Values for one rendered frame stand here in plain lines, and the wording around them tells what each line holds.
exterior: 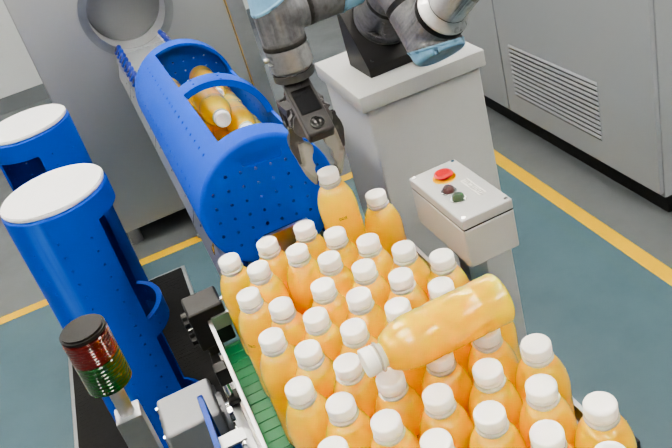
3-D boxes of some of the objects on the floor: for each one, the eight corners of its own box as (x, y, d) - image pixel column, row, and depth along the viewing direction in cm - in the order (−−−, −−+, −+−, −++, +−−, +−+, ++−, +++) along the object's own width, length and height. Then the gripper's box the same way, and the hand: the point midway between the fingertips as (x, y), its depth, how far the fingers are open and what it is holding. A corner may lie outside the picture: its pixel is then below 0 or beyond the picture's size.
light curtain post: (319, 245, 341) (185, -166, 258) (324, 251, 336) (189, -166, 253) (307, 250, 340) (168, -161, 257) (312, 256, 335) (171, -161, 252)
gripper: (313, 49, 136) (343, 154, 146) (253, 73, 133) (288, 178, 144) (330, 61, 129) (361, 170, 139) (267, 86, 126) (303, 196, 137)
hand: (327, 174), depth 138 cm, fingers closed on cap, 4 cm apart
